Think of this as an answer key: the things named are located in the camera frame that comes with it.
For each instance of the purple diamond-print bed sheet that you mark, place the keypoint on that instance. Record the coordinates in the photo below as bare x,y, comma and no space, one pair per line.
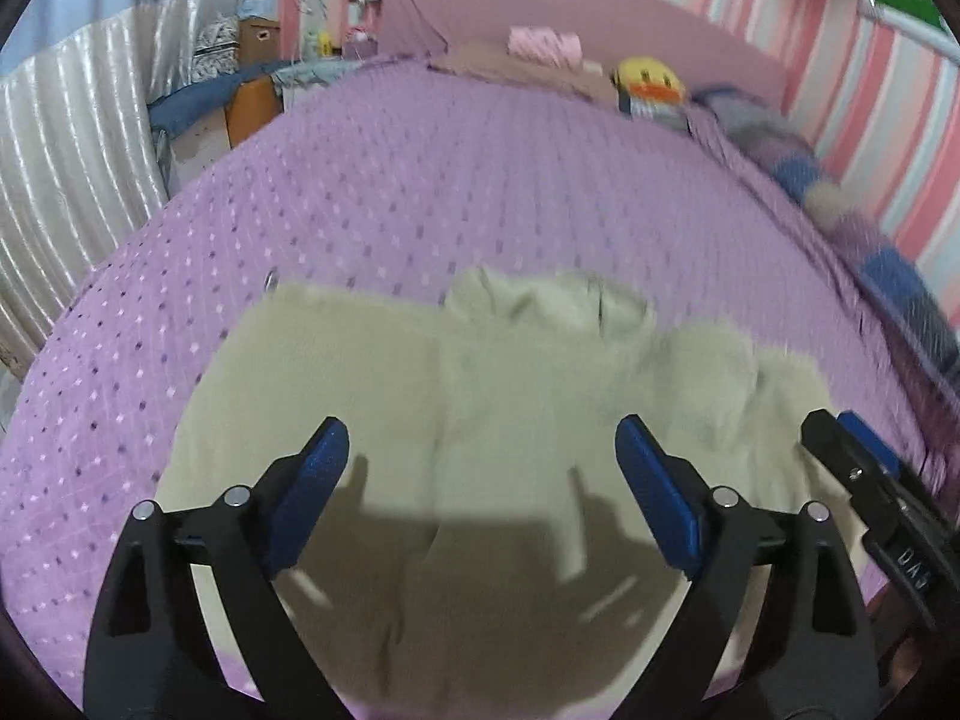
375,187

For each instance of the small yellow toy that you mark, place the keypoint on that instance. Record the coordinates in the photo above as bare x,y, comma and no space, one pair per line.
324,43

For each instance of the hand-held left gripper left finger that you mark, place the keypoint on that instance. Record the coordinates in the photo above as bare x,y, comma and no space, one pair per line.
315,480

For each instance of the black white patterned cloth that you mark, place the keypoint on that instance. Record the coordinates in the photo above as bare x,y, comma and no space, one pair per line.
214,45

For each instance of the patchwork purple blue blanket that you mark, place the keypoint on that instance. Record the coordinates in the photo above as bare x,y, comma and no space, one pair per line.
825,195

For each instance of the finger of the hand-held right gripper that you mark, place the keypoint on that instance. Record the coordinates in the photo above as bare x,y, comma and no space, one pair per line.
847,457

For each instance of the dark blue cloth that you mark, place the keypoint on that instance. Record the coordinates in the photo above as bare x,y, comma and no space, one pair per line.
199,99

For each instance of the mauve headboard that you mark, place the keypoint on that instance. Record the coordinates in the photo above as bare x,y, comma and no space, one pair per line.
525,0

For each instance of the pink striped rolled cloth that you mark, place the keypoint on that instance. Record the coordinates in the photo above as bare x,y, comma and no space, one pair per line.
544,45

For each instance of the yellow duck plush toy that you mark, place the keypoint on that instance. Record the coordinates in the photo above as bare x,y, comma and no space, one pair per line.
649,82

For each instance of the light blue cloth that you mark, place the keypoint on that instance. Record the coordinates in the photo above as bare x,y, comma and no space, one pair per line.
315,76

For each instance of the mauve pillow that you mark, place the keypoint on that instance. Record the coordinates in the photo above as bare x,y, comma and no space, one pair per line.
517,69

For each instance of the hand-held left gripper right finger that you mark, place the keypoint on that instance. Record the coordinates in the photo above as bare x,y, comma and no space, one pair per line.
660,495

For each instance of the beige puffer jacket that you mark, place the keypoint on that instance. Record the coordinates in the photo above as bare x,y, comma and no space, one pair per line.
487,390

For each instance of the silver pleated curtain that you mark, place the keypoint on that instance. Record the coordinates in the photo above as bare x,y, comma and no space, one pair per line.
82,165

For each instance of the brown cardboard box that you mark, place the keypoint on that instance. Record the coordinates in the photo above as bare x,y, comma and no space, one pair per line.
259,36

